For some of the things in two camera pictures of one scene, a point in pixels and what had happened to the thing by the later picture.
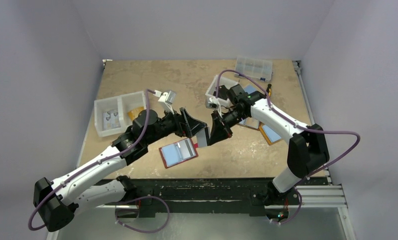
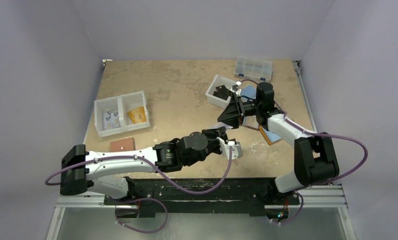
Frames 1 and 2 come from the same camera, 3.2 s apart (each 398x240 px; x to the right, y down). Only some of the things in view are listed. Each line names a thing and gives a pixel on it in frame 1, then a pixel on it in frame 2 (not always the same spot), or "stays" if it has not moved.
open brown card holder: (251, 123) stays
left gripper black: (185, 125) → (213, 133)
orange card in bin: (133, 114) stays
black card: (222, 92) stays
